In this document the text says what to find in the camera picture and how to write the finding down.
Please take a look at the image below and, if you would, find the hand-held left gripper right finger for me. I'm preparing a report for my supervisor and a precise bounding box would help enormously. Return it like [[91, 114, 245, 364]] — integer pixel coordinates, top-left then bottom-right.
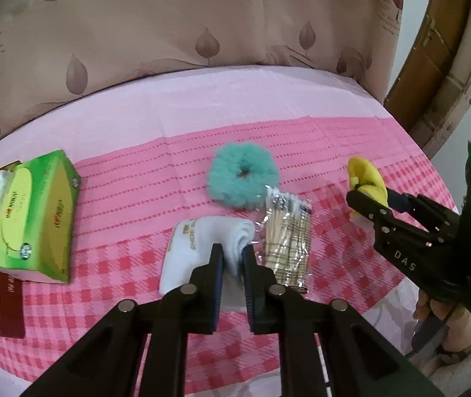
[[241, 244, 445, 397]]

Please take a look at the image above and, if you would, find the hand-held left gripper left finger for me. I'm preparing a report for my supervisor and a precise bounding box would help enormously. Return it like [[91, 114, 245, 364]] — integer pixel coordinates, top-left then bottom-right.
[[20, 243, 224, 397]]

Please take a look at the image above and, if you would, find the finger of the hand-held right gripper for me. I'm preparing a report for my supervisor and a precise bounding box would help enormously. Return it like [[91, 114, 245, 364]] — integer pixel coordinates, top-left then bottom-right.
[[386, 190, 443, 227], [346, 188, 397, 243]]

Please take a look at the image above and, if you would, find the white cloth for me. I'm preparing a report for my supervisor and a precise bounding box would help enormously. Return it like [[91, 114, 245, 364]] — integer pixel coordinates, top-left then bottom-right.
[[159, 216, 256, 298]]

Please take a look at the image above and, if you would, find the yellow cloth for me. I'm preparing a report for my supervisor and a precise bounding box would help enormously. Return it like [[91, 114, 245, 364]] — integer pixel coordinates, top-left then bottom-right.
[[347, 156, 389, 221]]

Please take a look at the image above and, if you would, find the person's right hand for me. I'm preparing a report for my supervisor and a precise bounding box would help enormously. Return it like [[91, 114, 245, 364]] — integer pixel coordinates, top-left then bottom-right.
[[413, 290, 471, 357]]

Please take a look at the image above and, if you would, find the cotton swab packet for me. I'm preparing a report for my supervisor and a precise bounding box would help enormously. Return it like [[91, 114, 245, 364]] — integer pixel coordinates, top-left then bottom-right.
[[256, 186, 314, 294]]

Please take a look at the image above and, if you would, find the teal fluffy scrunchie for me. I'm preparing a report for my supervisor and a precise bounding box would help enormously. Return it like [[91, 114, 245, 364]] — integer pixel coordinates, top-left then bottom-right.
[[206, 143, 279, 209]]

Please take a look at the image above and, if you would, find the pink checkered tablecloth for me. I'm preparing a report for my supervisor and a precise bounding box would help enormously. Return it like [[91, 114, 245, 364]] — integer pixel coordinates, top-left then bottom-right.
[[0, 64, 461, 397]]

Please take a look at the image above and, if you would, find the green tissue box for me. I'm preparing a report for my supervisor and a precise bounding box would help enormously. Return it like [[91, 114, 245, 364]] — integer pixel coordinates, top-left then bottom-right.
[[0, 150, 82, 285]]

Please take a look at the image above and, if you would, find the dark red box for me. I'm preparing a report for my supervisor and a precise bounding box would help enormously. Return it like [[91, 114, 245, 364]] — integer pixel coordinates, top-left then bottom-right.
[[0, 271, 27, 338]]

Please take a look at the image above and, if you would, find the beige leaf print curtain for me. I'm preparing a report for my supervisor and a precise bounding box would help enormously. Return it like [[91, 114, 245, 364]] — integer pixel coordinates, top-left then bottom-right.
[[0, 0, 405, 174]]

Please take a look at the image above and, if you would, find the wooden door frame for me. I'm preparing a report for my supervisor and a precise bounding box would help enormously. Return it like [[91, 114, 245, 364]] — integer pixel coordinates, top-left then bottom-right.
[[384, 0, 471, 160]]

